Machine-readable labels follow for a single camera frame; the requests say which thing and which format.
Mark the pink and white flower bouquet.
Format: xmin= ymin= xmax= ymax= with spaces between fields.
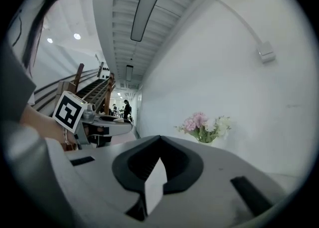
xmin=174 ymin=111 xmax=233 ymax=143

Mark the person's left hand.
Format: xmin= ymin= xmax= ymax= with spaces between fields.
xmin=83 ymin=125 xmax=105 ymax=137

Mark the person's left forearm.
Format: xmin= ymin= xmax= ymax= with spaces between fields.
xmin=19 ymin=104 xmax=76 ymax=148

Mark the silver bracelet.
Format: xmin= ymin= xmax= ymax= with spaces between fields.
xmin=61 ymin=127 xmax=78 ymax=152

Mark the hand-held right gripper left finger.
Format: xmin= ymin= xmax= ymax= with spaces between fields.
xmin=45 ymin=135 xmax=160 ymax=228

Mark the person's grey sleeve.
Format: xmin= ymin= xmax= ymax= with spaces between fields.
xmin=0 ymin=37 xmax=37 ymax=123

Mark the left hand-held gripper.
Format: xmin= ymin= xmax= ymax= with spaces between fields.
xmin=52 ymin=90 xmax=133 ymax=150

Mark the white wall box with conduit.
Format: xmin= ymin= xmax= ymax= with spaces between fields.
xmin=199 ymin=0 xmax=277 ymax=63

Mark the wooden rack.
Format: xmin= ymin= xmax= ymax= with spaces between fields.
xmin=56 ymin=62 xmax=116 ymax=117

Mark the long white ceiling lamp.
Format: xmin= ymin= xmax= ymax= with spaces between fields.
xmin=130 ymin=0 xmax=174 ymax=42

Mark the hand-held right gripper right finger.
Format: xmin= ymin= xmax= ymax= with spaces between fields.
xmin=145 ymin=135 xmax=288 ymax=228

